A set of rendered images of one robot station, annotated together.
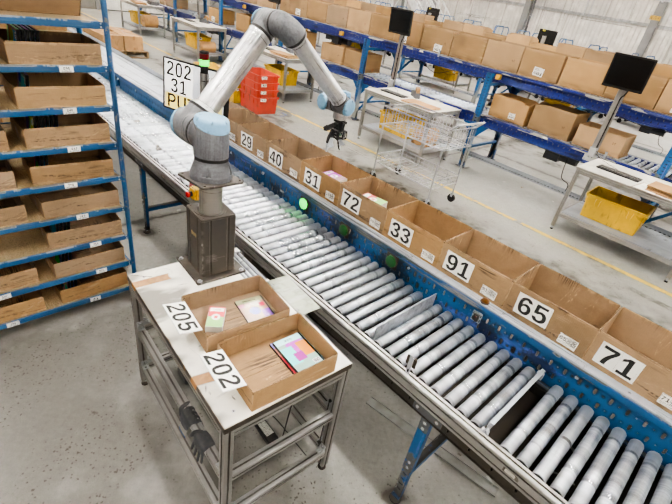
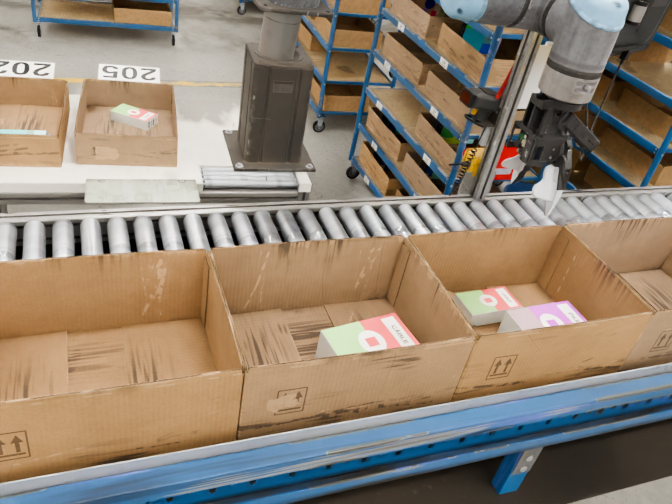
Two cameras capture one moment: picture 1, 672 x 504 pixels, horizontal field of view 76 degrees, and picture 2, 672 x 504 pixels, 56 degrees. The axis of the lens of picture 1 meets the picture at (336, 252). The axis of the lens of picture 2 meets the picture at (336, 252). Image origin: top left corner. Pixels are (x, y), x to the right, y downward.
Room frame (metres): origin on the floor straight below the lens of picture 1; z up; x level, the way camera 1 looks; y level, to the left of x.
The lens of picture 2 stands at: (2.75, -0.98, 1.73)
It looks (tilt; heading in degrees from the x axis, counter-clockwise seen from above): 36 degrees down; 111
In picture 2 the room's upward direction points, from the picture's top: 12 degrees clockwise
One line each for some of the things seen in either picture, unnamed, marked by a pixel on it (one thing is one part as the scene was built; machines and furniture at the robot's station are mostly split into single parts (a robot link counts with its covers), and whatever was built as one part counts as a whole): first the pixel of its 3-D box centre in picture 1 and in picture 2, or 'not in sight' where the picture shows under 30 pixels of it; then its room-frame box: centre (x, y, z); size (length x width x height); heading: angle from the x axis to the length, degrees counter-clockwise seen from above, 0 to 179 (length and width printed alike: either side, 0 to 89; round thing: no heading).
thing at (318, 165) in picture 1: (334, 179); (512, 305); (2.72, 0.09, 0.96); 0.39 x 0.29 x 0.17; 48
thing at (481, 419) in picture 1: (504, 396); not in sight; (1.30, -0.80, 0.72); 0.52 x 0.05 x 0.05; 138
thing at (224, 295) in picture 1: (236, 311); (128, 121); (1.44, 0.39, 0.80); 0.38 x 0.28 x 0.10; 132
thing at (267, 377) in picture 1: (277, 357); (13, 119); (1.22, 0.15, 0.80); 0.38 x 0.28 x 0.10; 133
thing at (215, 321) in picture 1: (215, 319); (134, 117); (1.40, 0.46, 0.77); 0.13 x 0.07 x 0.04; 11
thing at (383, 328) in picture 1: (406, 315); not in sight; (1.67, -0.39, 0.76); 0.46 x 0.01 x 0.09; 138
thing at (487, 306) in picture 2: not in sight; (486, 306); (2.67, 0.14, 0.90); 0.13 x 0.07 x 0.04; 51
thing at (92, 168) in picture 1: (67, 161); (492, 54); (2.22, 1.59, 0.99); 0.40 x 0.30 x 0.10; 135
